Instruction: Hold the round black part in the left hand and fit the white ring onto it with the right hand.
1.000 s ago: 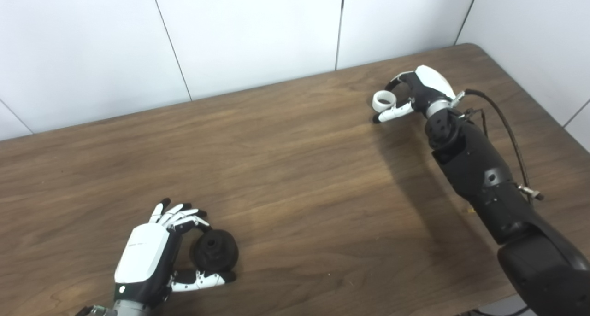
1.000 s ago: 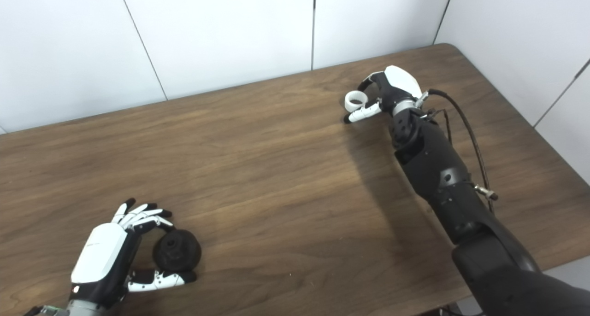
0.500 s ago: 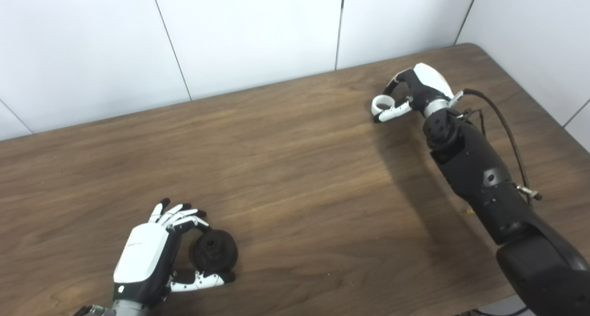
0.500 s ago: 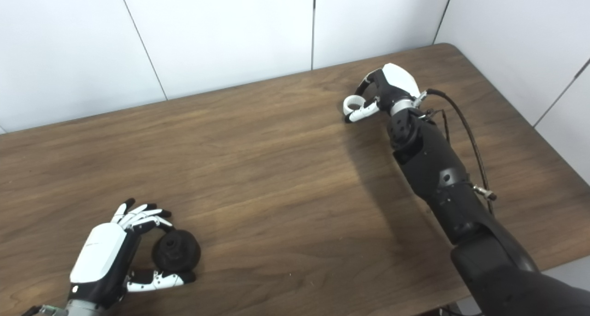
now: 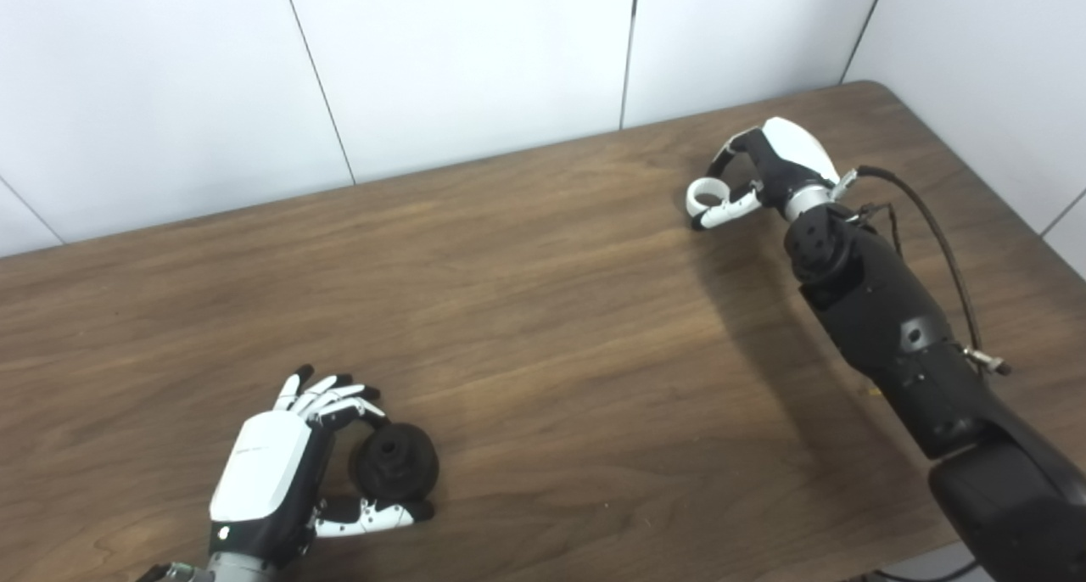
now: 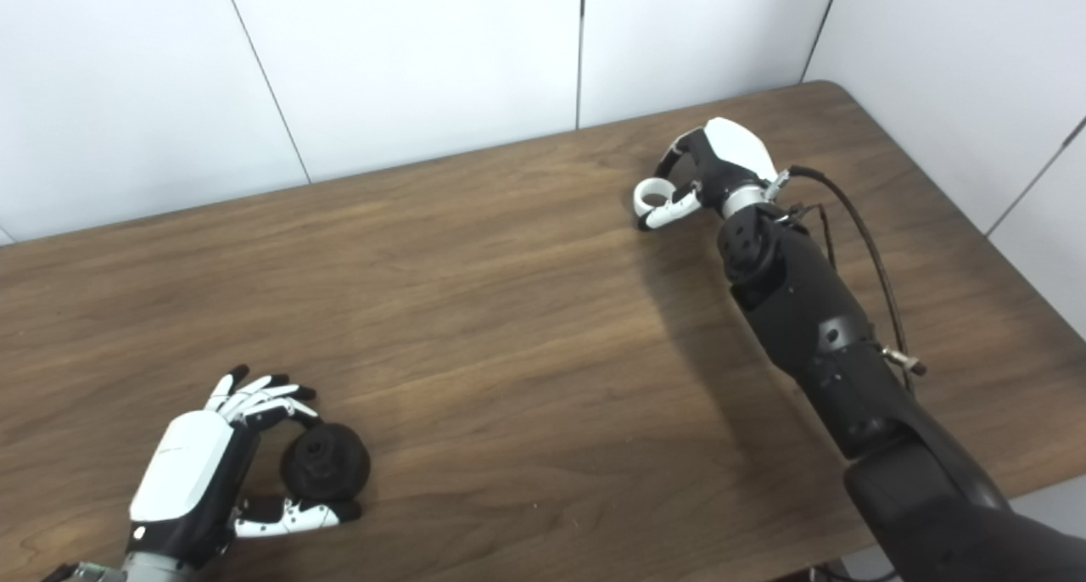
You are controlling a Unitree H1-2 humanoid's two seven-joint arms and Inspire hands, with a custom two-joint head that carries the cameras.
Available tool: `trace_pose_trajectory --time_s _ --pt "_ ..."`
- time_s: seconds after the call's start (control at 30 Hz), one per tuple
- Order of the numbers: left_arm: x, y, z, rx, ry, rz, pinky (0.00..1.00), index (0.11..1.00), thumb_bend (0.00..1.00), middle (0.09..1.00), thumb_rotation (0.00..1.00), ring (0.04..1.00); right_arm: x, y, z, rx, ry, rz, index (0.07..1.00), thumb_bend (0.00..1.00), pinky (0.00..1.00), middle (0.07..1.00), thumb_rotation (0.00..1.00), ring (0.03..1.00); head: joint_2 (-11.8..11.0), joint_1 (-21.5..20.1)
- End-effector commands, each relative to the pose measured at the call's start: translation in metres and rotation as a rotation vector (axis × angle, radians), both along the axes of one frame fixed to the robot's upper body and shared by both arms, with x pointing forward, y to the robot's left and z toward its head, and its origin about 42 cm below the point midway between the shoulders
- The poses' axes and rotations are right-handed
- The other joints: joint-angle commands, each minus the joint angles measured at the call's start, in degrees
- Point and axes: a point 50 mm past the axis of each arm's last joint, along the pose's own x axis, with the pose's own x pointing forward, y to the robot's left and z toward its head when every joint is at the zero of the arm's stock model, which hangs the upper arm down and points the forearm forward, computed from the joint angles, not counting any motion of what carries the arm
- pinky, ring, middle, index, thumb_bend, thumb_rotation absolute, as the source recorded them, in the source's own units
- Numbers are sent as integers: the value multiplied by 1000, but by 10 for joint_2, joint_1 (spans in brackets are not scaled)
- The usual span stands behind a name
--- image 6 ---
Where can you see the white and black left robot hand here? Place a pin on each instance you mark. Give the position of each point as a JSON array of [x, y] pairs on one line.
[[182, 472]]

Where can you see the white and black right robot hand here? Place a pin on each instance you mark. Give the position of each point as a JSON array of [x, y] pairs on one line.
[[734, 153]]

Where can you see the round black part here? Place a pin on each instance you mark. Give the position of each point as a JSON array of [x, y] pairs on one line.
[[331, 467]]

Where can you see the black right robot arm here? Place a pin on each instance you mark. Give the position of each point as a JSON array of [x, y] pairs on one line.
[[814, 327]]

